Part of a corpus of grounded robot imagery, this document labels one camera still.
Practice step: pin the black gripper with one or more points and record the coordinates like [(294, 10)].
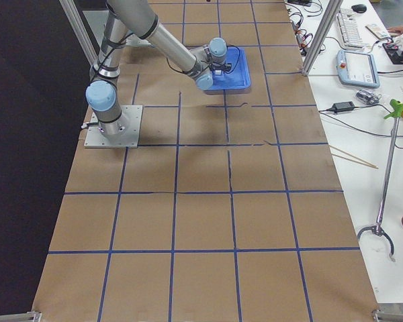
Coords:
[(219, 68)]

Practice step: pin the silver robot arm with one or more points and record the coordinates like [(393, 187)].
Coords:
[(133, 28)]

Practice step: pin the blue plastic tray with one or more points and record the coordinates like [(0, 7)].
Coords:
[(239, 78)]

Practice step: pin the black power adapter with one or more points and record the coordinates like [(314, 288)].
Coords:
[(343, 107)]

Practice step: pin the white keyboard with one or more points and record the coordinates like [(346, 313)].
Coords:
[(348, 29)]

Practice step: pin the teach pendant with screen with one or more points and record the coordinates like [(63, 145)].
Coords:
[(357, 69)]

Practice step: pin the black computer mouse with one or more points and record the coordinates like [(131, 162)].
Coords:
[(359, 8)]

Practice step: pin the wooden chopstick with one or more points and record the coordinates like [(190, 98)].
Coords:
[(339, 153)]

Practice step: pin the person's hand at desk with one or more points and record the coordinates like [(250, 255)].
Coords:
[(396, 29)]

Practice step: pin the silver reacher grabber tool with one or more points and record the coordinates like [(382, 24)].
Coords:
[(377, 229)]

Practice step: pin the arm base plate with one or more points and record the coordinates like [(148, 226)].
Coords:
[(135, 42), (122, 133)]

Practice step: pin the aluminium frame post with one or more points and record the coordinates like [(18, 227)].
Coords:
[(328, 17)]

